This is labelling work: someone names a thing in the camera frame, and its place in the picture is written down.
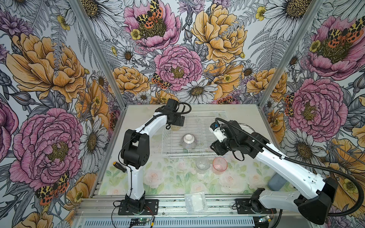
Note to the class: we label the yellow glass tumbler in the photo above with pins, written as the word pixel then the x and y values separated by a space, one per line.
pixel 175 128

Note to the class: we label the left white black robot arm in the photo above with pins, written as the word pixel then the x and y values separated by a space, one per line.
pixel 135 150

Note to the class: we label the clear glass tumbler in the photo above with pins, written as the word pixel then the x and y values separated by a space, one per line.
pixel 202 164

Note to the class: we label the clear plastic bag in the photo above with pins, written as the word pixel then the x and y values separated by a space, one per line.
pixel 195 203

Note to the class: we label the aluminium front rail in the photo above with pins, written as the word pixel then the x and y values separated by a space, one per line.
pixel 169 206

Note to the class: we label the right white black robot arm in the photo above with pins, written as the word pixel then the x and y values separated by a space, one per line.
pixel 314 195

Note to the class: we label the pink glass tumbler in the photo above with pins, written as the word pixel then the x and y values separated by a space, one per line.
pixel 219 165

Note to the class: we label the green circuit board left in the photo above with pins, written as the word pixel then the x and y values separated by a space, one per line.
pixel 139 222

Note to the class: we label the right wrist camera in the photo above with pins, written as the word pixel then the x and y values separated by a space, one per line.
pixel 218 132

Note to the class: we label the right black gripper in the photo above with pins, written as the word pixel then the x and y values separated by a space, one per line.
pixel 218 148

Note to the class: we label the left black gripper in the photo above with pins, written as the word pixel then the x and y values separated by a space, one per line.
pixel 177 122

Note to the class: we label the screwdriver black yellow handle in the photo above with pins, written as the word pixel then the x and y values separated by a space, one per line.
pixel 119 166

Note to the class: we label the green circuit board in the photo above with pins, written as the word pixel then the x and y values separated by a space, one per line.
pixel 264 219
pixel 139 222

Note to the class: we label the white wire dish rack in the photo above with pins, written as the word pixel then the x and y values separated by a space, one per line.
pixel 197 124

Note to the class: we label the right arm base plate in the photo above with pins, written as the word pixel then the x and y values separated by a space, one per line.
pixel 243 205

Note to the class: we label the striped ceramic bowl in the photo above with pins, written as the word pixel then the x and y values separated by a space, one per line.
pixel 188 142

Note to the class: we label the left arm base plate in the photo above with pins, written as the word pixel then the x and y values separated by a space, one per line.
pixel 151 206

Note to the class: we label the green circuit board right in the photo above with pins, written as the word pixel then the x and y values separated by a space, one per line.
pixel 264 219

